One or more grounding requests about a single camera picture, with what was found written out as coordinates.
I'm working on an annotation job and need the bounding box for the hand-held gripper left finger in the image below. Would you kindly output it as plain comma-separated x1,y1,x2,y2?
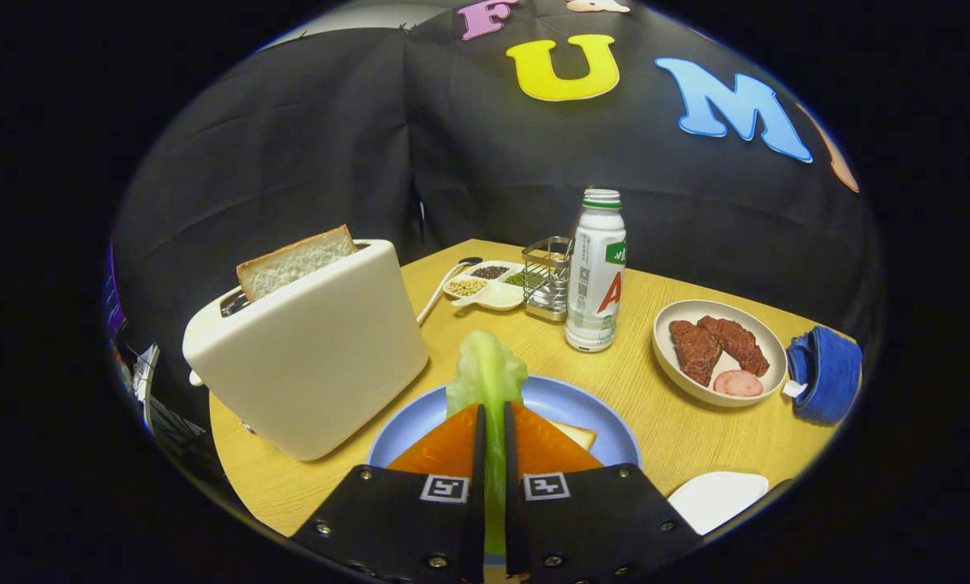
290,403,487,584

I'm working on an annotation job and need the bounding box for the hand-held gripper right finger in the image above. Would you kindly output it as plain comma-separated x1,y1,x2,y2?
504,401,705,584

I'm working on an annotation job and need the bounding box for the green lettuce leaf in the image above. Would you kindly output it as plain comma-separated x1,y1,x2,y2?
446,329,529,556

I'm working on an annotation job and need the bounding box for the toasted bread slice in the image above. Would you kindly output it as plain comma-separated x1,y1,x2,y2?
236,225,358,303

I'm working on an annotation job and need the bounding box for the blue round plate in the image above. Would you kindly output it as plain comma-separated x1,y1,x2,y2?
367,375,642,470

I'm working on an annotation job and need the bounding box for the white square dish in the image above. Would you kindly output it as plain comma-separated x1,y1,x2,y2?
667,471,770,536

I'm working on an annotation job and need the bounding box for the white toaster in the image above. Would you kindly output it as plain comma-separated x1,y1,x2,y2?
182,239,430,462

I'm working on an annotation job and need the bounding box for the white spoon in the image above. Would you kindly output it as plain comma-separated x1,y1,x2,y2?
416,256,484,327

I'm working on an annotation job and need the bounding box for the white drink bottle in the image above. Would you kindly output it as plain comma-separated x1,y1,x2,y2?
564,188,628,354

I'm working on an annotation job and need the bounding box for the beige round plate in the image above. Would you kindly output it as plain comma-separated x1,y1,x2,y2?
652,299,788,408

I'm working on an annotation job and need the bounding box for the brown meat piece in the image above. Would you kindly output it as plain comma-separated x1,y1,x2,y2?
668,320,723,387
697,316,770,378

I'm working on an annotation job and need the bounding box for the pink ham slice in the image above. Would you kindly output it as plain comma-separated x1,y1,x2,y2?
712,370,765,398

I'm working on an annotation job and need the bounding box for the blue towel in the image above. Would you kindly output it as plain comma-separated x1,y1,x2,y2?
783,326,864,426

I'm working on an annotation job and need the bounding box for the metal wire utensil holder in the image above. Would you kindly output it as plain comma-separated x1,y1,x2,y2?
521,236,573,324

